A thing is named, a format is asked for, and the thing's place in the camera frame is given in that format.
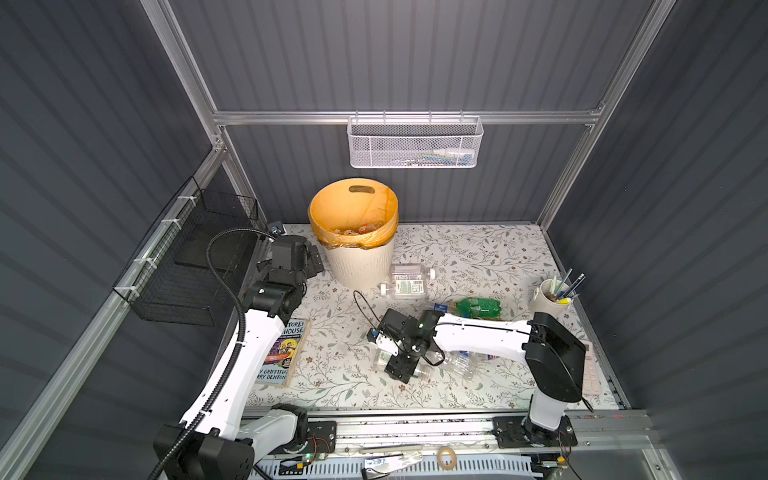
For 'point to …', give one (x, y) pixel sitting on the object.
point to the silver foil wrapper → (381, 466)
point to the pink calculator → (591, 380)
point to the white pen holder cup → (552, 296)
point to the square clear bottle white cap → (412, 269)
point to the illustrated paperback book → (282, 362)
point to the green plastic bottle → (481, 308)
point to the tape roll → (446, 467)
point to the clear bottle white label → (407, 286)
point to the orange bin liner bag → (354, 213)
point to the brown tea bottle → (363, 229)
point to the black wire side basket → (189, 273)
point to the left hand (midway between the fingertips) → (295, 256)
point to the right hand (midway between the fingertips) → (399, 362)
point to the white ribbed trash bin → (359, 268)
